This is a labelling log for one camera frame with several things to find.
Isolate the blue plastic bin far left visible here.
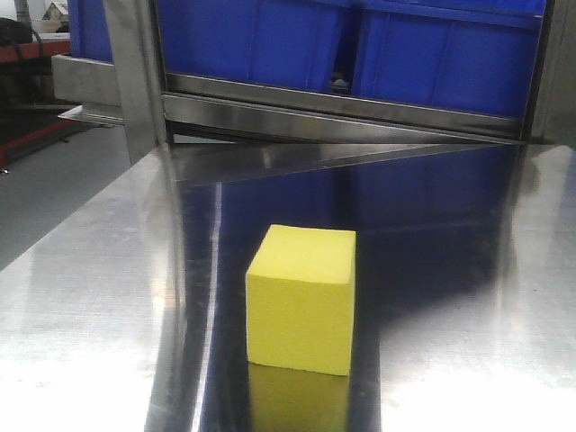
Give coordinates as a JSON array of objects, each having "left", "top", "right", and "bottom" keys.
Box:
[{"left": 67, "top": 0, "right": 113, "bottom": 62}]

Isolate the red metal cart frame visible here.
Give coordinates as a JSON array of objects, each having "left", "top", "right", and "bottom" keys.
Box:
[{"left": 1, "top": 38, "right": 88, "bottom": 167}]

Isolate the blue plastic bin right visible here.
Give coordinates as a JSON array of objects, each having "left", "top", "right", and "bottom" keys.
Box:
[{"left": 351, "top": 1, "right": 546, "bottom": 118}]

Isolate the stainless steel shelf rack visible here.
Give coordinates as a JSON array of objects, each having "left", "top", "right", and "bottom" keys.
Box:
[{"left": 52, "top": 1, "right": 575, "bottom": 162}]

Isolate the yellow foam block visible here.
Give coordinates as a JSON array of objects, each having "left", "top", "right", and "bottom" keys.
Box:
[{"left": 245, "top": 224, "right": 356, "bottom": 376}]

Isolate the blue plastic bin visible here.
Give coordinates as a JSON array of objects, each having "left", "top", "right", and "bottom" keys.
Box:
[
  {"left": 67, "top": 0, "right": 113, "bottom": 62},
  {"left": 157, "top": 1, "right": 352, "bottom": 92},
  {"left": 351, "top": 1, "right": 546, "bottom": 118}
]

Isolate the blue plastic bin centre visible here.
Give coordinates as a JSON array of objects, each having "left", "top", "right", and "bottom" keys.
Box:
[{"left": 157, "top": 1, "right": 352, "bottom": 92}]

